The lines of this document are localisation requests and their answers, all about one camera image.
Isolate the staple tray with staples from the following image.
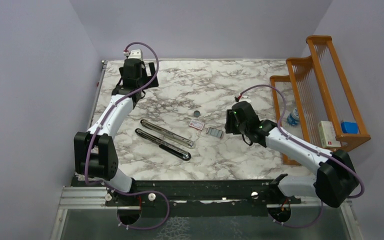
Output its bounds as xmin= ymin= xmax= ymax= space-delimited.
xmin=206 ymin=127 xmax=224 ymax=139

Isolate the red white staple box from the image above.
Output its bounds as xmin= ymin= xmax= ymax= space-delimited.
xmin=188 ymin=119 xmax=205 ymax=131

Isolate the long black silver stapler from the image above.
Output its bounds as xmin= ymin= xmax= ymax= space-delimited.
xmin=134 ymin=119 xmax=195 ymax=161

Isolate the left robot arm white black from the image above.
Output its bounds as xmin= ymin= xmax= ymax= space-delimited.
xmin=73 ymin=58 xmax=159 ymax=206

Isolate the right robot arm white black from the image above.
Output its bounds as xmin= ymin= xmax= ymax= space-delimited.
xmin=225 ymin=101 xmax=360 ymax=208

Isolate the grey round table hole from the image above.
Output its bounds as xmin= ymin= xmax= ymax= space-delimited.
xmin=193 ymin=110 xmax=201 ymax=118

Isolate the blue white bottle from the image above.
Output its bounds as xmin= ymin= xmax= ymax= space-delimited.
xmin=286 ymin=107 xmax=300 ymax=127

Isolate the wooden orange rack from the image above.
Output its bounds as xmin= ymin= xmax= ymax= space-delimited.
xmin=269 ymin=35 xmax=371 ymax=152

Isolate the blue small box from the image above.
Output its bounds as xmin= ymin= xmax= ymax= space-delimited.
xmin=340 ymin=121 xmax=359 ymax=134

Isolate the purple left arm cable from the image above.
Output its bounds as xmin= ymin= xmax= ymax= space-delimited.
xmin=83 ymin=41 xmax=171 ymax=232

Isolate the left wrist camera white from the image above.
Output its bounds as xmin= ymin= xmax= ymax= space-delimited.
xmin=123 ymin=49 xmax=144 ymax=61

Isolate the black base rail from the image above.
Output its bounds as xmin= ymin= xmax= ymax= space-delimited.
xmin=71 ymin=177 xmax=302 ymax=218

